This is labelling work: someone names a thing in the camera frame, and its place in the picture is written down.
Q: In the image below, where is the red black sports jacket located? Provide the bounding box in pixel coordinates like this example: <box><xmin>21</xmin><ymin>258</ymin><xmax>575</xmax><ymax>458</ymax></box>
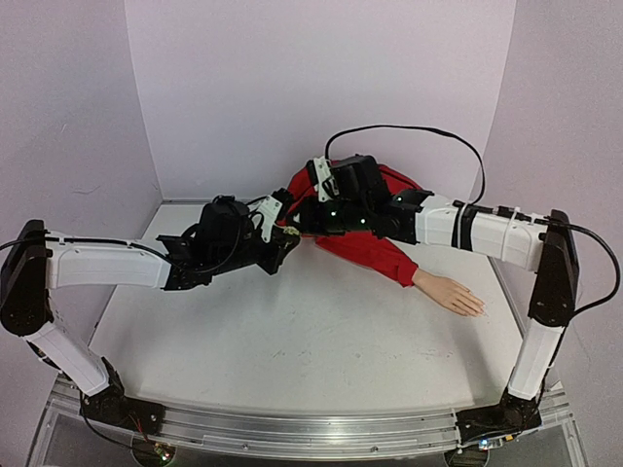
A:
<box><xmin>275</xmin><ymin>162</ymin><xmax>420</xmax><ymax>289</ymax></box>

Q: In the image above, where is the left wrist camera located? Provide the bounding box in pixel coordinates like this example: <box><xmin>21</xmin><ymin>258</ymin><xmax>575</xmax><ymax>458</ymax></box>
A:
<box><xmin>199</xmin><ymin>187</ymin><xmax>293</xmax><ymax>254</ymax></box>

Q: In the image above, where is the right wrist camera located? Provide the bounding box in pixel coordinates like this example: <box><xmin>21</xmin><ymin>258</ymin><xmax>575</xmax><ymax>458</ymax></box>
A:
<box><xmin>305</xmin><ymin>155</ymin><xmax>390</xmax><ymax>203</ymax></box>

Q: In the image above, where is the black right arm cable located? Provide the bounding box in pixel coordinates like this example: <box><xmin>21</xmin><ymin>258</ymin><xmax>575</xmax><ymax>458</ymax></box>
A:
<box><xmin>324</xmin><ymin>125</ymin><xmax>623</xmax><ymax>317</ymax></box>

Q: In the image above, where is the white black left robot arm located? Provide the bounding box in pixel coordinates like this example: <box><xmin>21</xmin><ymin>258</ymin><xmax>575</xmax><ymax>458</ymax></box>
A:
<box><xmin>52</xmin><ymin>248</ymin><xmax>306</xmax><ymax>407</ymax></box>

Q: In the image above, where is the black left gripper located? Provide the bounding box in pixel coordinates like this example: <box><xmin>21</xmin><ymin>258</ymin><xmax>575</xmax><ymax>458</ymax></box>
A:
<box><xmin>214</xmin><ymin>229</ymin><xmax>299</xmax><ymax>278</ymax></box>

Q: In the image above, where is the mannequin hand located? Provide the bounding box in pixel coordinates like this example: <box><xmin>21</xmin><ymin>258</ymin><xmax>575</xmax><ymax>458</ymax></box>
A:
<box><xmin>413</xmin><ymin>269</ymin><xmax>485</xmax><ymax>317</ymax></box>

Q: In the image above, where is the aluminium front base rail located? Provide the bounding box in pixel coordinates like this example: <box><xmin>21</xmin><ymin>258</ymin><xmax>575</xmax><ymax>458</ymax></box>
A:
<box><xmin>29</xmin><ymin>378</ymin><xmax>587</xmax><ymax>466</ymax></box>

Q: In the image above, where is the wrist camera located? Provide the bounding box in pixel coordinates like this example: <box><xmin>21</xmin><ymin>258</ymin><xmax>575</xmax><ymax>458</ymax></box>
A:
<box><xmin>199</xmin><ymin>187</ymin><xmax>293</xmax><ymax>254</ymax></box>
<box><xmin>305</xmin><ymin>155</ymin><xmax>390</xmax><ymax>203</ymax></box>

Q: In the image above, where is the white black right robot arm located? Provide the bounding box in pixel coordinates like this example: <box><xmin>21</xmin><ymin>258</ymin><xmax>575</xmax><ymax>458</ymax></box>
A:
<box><xmin>287</xmin><ymin>189</ymin><xmax>579</xmax><ymax>402</ymax></box>

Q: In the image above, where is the clear nail polish bottle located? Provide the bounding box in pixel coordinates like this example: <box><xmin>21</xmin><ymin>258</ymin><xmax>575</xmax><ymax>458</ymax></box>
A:
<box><xmin>283</xmin><ymin>226</ymin><xmax>301</xmax><ymax>238</ymax></box>

